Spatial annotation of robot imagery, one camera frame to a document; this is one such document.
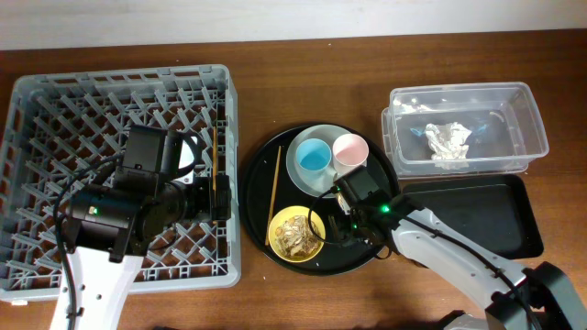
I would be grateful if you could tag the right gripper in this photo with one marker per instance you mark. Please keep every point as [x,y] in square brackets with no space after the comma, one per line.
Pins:
[348,225]

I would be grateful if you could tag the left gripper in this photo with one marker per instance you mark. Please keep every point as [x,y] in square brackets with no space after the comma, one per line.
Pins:
[221,198]

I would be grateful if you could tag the wooden chopstick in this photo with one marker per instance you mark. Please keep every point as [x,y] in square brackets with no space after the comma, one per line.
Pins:
[273,194]
[214,159]

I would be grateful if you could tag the food scraps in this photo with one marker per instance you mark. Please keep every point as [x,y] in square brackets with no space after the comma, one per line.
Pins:
[295,239]

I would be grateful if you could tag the yellow bowl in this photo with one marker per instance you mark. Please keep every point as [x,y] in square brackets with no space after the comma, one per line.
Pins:
[288,212]

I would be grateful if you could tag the white napkin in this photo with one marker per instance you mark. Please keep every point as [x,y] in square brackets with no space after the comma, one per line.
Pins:
[447,142]

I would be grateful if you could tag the gold brown snack wrapper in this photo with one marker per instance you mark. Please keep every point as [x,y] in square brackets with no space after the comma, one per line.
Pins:
[343,204]

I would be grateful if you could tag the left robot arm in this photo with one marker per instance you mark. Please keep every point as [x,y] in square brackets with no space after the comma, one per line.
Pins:
[106,230]

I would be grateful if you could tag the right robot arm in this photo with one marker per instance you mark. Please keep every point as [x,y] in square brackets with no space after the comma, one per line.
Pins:
[512,295]

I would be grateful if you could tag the grey dishwasher rack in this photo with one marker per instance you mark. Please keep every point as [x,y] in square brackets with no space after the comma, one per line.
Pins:
[58,124]

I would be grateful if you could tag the round black tray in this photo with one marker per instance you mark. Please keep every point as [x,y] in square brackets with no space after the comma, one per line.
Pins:
[254,196]

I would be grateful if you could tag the grey round plate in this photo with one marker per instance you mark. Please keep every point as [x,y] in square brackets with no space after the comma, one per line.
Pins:
[328,133]

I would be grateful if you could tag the pink cup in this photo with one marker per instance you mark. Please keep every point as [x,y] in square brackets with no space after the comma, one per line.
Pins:
[349,151]

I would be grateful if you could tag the blue cup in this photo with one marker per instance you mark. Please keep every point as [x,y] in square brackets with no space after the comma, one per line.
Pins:
[312,157]

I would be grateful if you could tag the black rectangular tray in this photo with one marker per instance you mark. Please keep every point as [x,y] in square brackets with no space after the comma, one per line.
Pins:
[492,211]

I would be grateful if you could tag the clear plastic bin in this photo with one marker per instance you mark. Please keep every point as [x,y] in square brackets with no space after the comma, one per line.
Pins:
[507,131]

